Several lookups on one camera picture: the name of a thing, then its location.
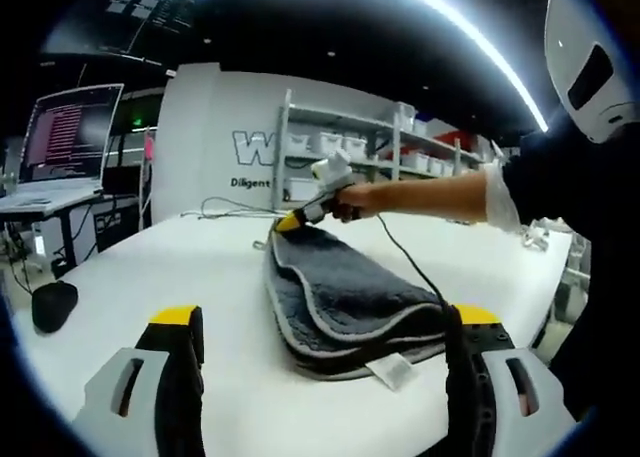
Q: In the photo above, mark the rows of white storage boxes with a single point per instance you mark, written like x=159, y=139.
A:
x=325, y=142

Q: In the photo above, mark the pink tag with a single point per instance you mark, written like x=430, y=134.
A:
x=148, y=147

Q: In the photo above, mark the black computer mouse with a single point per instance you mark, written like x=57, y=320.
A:
x=52, y=307

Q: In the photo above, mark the white chest-worn device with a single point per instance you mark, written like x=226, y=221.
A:
x=565, y=52

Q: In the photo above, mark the grey metal shelving rack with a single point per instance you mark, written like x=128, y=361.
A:
x=400, y=127

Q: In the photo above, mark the black equipment case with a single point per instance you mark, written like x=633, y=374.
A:
x=115, y=224

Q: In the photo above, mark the long ceiling light strip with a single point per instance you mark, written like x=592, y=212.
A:
x=475, y=35

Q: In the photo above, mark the grey towel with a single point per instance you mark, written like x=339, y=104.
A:
x=350, y=287

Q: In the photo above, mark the small white device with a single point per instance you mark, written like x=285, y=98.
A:
x=536, y=238

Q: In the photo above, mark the hanging dark monitor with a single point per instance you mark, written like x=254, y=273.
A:
x=140, y=7

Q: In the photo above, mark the white standing desk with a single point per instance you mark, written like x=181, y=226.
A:
x=67, y=242

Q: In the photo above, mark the person's right hand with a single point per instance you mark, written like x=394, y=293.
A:
x=362, y=202

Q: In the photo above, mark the silver laptop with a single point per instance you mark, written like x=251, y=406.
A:
x=65, y=127

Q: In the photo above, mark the person's dark clothing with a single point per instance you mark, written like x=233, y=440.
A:
x=575, y=227

